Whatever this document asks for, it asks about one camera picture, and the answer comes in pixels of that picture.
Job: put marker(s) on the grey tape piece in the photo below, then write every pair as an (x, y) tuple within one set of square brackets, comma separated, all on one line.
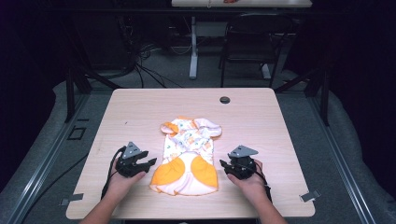
[(74, 198), (310, 196)]

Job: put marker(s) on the person's left hand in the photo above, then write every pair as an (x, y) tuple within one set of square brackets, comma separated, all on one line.
[(120, 186)]

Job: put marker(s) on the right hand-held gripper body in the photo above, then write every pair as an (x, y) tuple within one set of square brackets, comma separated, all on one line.
[(244, 166)]

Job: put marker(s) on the orange thing on background table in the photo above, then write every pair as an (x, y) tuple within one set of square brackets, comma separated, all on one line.
[(230, 1)]

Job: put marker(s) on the aluminium floor rail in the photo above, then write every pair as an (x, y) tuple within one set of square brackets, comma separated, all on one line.
[(46, 158), (342, 158)]

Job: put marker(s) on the white table leg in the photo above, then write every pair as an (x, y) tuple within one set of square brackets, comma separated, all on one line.
[(193, 53)]

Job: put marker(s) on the person's right hand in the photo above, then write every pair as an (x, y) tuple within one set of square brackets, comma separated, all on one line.
[(252, 187)]

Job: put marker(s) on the black folding chair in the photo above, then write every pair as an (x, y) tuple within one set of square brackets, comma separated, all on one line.
[(255, 46)]

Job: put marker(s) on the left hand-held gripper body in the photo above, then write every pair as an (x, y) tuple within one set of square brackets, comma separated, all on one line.
[(128, 165)]

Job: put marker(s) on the black metal stand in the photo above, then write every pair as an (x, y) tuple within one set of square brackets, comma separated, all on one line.
[(323, 93), (71, 93)]

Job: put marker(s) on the white and orange baby garment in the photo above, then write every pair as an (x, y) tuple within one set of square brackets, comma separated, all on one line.
[(186, 155)]

